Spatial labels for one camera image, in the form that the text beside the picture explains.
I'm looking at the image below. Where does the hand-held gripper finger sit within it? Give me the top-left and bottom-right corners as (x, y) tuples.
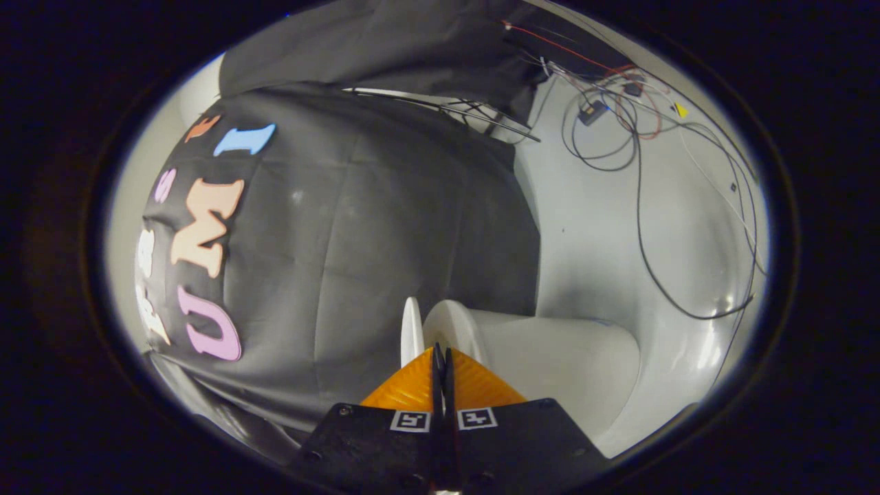
(445, 347), (611, 492)
(287, 342), (448, 492)

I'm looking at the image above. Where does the white toilet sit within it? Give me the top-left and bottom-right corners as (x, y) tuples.
(423, 299), (641, 458)

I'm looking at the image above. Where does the thin red cable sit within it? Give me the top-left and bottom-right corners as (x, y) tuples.
(502, 19), (662, 140)

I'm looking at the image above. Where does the long black floor cable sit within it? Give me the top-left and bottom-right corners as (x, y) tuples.
(560, 82), (757, 322)

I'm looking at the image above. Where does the black backdrop cloth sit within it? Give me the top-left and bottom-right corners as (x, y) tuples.
(134, 82), (542, 448)

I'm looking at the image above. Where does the black tripod stand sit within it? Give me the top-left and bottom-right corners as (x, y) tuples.
(344, 86), (542, 144)

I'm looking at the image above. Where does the thin white cable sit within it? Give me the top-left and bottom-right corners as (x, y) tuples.
(670, 96), (767, 276)

